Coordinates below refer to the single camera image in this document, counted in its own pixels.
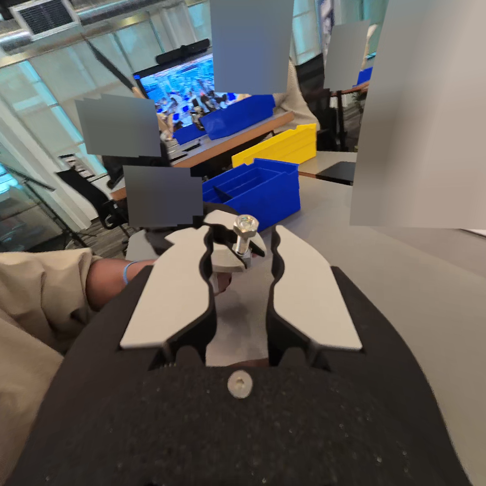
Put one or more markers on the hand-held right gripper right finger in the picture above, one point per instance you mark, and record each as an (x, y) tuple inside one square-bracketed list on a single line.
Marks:
[(315, 300)]

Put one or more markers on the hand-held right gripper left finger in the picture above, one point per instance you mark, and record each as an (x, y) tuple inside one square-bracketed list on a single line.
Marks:
[(167, 300)]

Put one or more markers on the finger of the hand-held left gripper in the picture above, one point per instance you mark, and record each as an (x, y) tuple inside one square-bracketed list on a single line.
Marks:
[(228, 260), (220, 218)]

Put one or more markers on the steel hex bolt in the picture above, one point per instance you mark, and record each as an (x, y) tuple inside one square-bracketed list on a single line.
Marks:
[(241, 244)]

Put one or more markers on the blue bin with black divider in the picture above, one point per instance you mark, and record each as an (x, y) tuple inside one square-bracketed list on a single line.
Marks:
[(262, 190)]

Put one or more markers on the person's left forearm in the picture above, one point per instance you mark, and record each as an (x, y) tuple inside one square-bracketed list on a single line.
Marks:
[(106, 282)]

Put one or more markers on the blue wristband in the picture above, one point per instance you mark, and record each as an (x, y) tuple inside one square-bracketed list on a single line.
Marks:
[(127, 269)]

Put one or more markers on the wooden rear table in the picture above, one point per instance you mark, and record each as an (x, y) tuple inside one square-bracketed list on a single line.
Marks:
[(235, 140)]

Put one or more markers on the yellow plastic bin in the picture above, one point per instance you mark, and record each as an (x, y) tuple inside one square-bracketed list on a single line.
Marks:
[(281, 148)]

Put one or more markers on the black tripod stand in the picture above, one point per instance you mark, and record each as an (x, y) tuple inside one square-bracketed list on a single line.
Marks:
[(45, 205)]

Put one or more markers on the black flat pad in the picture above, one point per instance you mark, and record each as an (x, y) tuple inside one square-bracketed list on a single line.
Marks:
[(338, 173)]

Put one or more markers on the black video bar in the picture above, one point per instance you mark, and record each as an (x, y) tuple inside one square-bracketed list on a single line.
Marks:
[(182, 52)]

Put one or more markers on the white ceiling vent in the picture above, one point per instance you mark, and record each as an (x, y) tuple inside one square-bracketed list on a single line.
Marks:
[(44, 17)]

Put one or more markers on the wall video screen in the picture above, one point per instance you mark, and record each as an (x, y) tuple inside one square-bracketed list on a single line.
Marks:
[(178, 87)]

